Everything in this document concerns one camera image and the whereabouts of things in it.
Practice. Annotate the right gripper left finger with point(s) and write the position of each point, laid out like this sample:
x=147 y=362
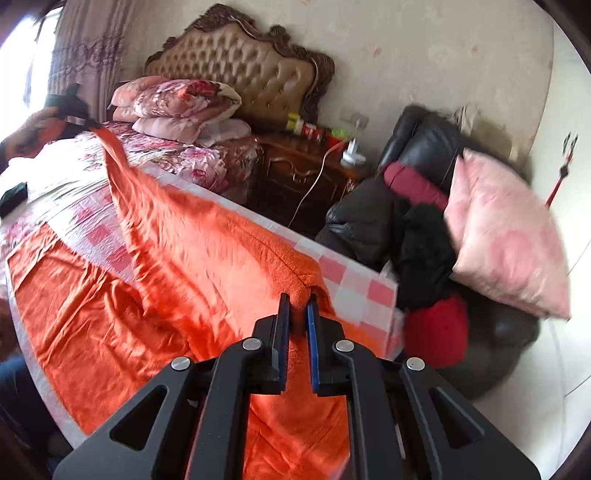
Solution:
x=270 y=366

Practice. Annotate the orange fleece pants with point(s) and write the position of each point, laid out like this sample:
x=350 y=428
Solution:
x=203 y=275

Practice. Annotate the red hanging tassel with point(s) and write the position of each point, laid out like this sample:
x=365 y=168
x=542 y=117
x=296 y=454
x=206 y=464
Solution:
x=569 y=145

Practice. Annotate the red cushion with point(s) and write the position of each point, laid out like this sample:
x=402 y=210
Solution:
x=438 y=334

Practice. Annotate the dark wooden nightstand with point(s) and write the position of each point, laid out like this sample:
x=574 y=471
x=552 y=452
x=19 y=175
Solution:
x=295 y=182

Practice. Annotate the black jacket on chair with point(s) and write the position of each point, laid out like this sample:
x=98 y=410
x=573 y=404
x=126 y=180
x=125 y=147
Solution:
x=375 y=227

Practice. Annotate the tufted tan headboard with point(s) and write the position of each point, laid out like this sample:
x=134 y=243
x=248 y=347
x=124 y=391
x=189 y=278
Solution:
x=273 y=75

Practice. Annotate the black leather armchair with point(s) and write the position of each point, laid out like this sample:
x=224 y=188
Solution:
x=498 y=334

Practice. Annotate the folded floral quilt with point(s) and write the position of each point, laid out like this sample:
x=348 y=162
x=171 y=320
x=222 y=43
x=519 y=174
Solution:
x=189 y=111

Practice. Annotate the pink patterned curtain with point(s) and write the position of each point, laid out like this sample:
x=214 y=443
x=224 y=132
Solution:
x=90 y=40

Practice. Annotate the pink checkered bed cover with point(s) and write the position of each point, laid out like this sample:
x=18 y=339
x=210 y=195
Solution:
x=83 y=216

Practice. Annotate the pink satin pillow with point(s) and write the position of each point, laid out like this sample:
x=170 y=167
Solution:
x=508 y=245

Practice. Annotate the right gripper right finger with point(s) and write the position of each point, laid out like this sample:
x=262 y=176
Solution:
x=328 y=373

